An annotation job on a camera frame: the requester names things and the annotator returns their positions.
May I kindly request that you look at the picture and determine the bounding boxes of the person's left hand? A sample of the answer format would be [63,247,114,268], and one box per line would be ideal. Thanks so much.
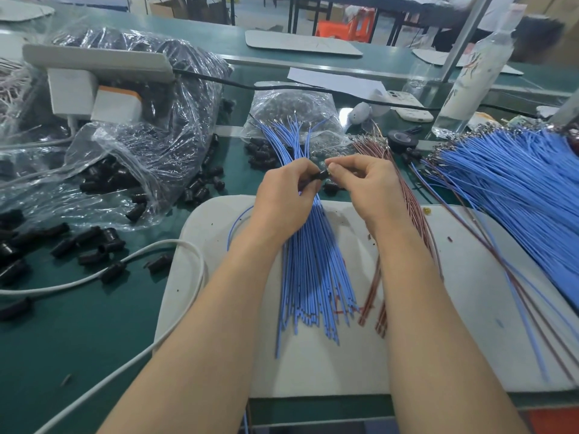
[246,158,325,250]

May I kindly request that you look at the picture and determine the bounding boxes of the person's right hand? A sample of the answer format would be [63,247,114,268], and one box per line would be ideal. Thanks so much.
[326,153,410,239]

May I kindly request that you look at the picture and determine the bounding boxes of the white flat tray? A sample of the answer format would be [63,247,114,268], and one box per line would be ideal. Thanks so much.
[411,48,524,76]
[245,30,364,58]
[0,0,55,24]

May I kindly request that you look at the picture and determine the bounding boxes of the white work board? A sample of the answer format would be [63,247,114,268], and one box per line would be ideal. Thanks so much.
[154,194,579,398]

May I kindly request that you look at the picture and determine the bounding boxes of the white flat device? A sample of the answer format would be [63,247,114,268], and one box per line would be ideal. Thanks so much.
[373,90,435,123]

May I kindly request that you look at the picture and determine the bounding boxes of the pile of black plastic caps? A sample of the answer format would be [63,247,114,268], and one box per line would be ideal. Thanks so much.
[0,131,345,324]

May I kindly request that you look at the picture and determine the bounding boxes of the person's right forearm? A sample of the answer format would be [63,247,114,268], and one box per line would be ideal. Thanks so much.
[373,223,530,434]

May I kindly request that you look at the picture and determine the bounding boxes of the short metal frame post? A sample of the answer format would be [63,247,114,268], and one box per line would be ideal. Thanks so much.
[548,84,579,130]

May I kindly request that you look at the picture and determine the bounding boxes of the white computer mouse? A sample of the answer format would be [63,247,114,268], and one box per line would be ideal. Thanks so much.
[349,102,373,127]

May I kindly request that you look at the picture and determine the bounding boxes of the blue table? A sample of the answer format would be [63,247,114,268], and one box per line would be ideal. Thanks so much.
[36,0,130,11]

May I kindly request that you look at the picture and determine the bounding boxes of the black power cord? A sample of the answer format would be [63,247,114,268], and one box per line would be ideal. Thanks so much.
[174,69,435,114]

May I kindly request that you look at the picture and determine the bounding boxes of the small clear plastic bag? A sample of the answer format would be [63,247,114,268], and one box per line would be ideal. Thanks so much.
[244,83,347,159]

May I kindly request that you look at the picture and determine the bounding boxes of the white charging cable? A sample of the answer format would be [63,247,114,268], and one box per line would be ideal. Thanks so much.
[0,237,207,434]

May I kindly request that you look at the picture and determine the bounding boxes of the slanted metal frame post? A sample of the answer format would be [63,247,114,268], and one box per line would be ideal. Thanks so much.
[440,0,497,84]

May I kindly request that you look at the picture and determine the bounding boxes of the large clear plastic bag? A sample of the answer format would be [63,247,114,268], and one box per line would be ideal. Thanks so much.
[0,27,235,230]

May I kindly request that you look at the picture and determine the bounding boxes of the white spray bottle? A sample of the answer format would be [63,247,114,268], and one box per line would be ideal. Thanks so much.
[432,4,528,139]

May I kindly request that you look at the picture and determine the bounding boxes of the white orange charger adapter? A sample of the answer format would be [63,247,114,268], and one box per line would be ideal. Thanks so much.
[90,86,144,125]

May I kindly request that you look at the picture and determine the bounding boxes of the orange plastic crate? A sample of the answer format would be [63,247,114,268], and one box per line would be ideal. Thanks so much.
[527,407,579,434]

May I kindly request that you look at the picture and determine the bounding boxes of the white power strip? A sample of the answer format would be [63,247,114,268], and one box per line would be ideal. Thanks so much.
[22,43,176,84]

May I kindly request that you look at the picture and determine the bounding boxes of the black tape roll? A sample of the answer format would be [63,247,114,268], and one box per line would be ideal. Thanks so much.
[387,129,420,154]

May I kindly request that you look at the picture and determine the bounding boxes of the person's left forearm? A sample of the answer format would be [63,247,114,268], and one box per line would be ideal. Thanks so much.
[98,232,293,434]

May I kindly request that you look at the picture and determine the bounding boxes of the large blue wire pile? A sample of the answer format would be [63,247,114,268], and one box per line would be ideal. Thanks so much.
[423,124,579,313]

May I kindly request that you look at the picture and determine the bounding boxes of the orange plastic stool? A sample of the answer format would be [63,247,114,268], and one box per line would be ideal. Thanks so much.
[317,8,376,43]

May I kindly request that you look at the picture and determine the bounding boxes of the bundle of stripped brown wires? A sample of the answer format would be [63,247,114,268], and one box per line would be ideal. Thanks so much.
[0,58,33,114]

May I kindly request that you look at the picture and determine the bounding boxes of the long black-frame table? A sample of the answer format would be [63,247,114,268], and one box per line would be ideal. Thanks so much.
[289,0,470,46]

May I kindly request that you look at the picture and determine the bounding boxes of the white paper sheet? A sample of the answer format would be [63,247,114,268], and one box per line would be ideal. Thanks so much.
[288,68,388,100]

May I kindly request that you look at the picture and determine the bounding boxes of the cardboard boxes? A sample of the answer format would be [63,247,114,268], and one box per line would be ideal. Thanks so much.
[520,0,579,69]

